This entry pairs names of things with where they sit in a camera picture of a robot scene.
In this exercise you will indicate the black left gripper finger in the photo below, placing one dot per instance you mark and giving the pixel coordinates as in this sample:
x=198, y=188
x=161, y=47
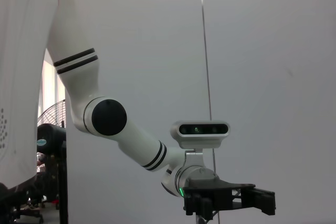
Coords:
x=262, y=192
x=262, y=205

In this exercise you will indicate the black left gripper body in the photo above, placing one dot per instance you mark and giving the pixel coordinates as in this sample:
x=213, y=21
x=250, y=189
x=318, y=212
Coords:
x=210, y=195

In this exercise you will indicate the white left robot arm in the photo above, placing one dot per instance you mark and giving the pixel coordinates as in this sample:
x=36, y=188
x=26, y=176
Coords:
x=74, y=90

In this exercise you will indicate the black vertical stand pole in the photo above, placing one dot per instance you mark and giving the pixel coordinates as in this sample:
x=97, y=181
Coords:
x=63, y=182

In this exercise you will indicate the black office chair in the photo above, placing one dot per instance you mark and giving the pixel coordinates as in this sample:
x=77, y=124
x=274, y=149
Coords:
x=18, y=200

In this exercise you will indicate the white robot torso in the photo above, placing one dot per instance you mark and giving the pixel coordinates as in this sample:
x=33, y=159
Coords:
x=18, y=77

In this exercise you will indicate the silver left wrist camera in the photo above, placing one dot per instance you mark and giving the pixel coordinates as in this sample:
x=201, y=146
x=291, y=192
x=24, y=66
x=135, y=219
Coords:
x=199, y=129

